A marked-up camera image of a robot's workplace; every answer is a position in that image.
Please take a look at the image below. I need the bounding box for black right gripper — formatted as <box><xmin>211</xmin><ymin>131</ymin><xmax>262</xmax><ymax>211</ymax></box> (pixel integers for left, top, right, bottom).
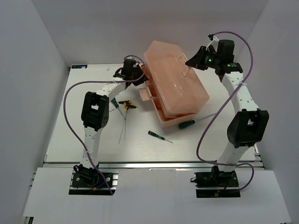
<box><xmin>185</xmin><ymin>46</ymin><xmax>221</xmax><ymax>70</ymax></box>

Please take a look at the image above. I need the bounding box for yellow black hex key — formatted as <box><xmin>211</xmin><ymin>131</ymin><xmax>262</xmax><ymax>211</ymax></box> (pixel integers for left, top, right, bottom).
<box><xmin>118</xmin><ymin>100</ymin><xmax>131</xmax><ymax>143</ymax></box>
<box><xmin>118</xmin><ymin>101</ymin><xmax>138</xmax><ymax>144</ymax></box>

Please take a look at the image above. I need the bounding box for green handled screwdriver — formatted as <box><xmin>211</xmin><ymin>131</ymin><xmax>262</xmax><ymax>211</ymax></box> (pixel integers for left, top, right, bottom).
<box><xmin>111</xmin><ymin>98</ymin><xmax>126</xmax><ymax>119</ymax></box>

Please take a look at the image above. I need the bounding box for pink plastic toolbox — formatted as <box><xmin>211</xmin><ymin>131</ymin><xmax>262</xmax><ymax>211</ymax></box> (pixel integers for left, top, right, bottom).
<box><xmin>139</xmin><ymin>41</ymin><xmax>209</xmax><ymax>128</ymax></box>

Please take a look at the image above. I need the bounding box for small black green screwdriver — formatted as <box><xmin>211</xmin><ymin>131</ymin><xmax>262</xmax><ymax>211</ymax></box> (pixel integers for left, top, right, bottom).
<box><xmin>148</xmin><ymin>131</ymin><xmax>172</xmax><ymax>143</ymax></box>

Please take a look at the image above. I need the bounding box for large green screwdriver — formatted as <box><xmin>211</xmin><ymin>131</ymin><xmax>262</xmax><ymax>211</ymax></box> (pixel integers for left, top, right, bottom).
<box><xmin>178</xmin><ymin>113</ymin><xmax>216</xmax><ymax>129</ymax></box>

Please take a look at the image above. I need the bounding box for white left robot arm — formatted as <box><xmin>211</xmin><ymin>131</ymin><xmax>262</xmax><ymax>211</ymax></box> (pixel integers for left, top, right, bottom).
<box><xmin>74</xmin><ymin>58</ymin><xmax>148</xmax><ymax>186</ymax></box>

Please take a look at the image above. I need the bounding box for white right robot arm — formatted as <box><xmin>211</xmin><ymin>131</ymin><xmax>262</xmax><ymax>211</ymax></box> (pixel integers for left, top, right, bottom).
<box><xmin>185</xmin><ymin>40</ymin><xmax>269</xmax><ymax>186</ymax></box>

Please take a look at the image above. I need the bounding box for blue label sticker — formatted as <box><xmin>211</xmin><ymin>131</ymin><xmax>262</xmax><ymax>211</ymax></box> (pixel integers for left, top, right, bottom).
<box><xmin>71</xmin><ymin>64</ymin><xmax>87</xmax><ymax>69</ymax></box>

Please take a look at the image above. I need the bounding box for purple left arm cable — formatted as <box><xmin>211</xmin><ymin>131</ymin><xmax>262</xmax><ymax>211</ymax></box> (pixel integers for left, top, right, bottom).
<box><xmin>64</xmin><ymin>55</ymin><xmax>149</xmax><ymax>196</ymax></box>

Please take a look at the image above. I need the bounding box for aluminium front rail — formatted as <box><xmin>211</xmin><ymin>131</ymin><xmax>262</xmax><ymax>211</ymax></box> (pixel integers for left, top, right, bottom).
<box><xmin>43</xmin><ymin>161</ymin><xmax>264</xmax><ymax>169</ymax></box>

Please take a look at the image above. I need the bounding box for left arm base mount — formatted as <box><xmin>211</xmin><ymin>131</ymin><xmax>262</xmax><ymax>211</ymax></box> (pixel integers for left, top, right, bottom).
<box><xmin>69</xmin><ymin>164</ymin><xmax>118</xmax><ymax>196</ymax></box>

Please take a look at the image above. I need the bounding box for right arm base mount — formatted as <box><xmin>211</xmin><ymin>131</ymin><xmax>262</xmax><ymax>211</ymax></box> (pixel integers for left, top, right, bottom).
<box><xmin>190</xmin><ymin>166</ymin><xmax>241</xmax><ymax>198</ymax></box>

